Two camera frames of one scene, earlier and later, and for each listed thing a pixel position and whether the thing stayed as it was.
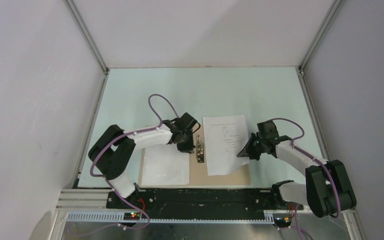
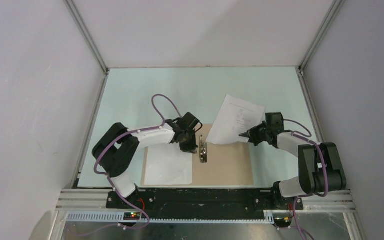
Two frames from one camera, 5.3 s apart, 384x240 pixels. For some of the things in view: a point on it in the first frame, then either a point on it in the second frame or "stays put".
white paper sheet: x=164 y=164 stays put
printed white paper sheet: x=224 y=136 to x=236 y=116
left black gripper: x=189 y=147 stays put
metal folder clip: x=200 y=150 stays put
